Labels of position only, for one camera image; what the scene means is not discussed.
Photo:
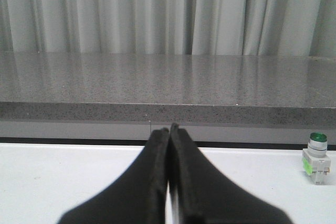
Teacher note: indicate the grey stone countertop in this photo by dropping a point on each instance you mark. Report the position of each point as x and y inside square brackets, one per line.
[218, 99]

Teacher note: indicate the grey-white curtain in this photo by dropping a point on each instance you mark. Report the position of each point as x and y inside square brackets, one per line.
[198, 27]

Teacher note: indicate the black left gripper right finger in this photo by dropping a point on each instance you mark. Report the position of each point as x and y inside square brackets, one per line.
[200, 193]

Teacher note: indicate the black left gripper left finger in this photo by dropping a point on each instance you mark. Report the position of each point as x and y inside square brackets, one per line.
[137, 196]

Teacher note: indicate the green pilot light switch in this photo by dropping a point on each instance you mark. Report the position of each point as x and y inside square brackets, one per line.
[316, 162]

